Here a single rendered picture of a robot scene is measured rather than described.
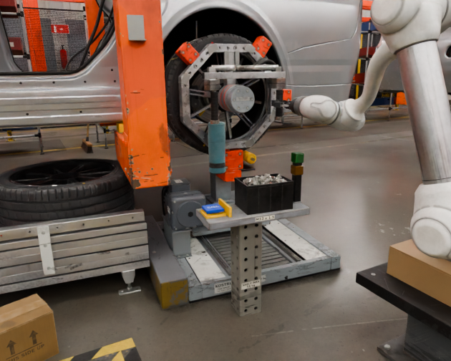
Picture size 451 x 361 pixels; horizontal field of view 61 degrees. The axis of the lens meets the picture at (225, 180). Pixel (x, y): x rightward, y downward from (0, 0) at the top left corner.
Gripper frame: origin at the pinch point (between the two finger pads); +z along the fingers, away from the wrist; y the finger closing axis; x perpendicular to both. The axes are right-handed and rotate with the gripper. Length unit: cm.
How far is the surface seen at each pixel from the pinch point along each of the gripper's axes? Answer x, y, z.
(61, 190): -33, -104, 4
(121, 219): -46, -81, -8
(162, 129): -7, -62, -16
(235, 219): -38, -43, -47
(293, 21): 43, 28, 36
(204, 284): -75, -50, -26
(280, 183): -27, -24, -45
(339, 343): -83, -12, -72
